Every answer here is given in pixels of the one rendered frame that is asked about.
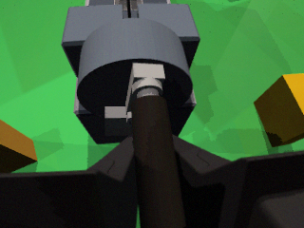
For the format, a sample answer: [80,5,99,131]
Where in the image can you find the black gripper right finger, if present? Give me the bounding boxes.
[172,134,304,228]

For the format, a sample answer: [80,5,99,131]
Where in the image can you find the orange block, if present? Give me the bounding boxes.
[0,120,38,173]

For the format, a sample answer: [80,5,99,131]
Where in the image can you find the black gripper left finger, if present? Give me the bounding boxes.
[0,133,138,228]

